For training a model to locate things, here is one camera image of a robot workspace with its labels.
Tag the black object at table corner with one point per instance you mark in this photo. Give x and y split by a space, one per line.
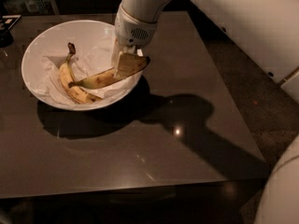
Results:
6 24

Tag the yellow banana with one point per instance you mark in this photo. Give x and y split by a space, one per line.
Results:
76 93
107 78

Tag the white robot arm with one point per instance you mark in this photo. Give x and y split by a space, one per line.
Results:
267 31

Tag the shelf with bottles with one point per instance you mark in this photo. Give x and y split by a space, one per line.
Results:
28 7

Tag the white paper liner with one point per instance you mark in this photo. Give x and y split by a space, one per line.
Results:
94 62

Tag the white ceramic bowl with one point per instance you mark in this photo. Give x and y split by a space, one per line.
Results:
84 34

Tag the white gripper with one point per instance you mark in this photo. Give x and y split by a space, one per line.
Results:
132 32

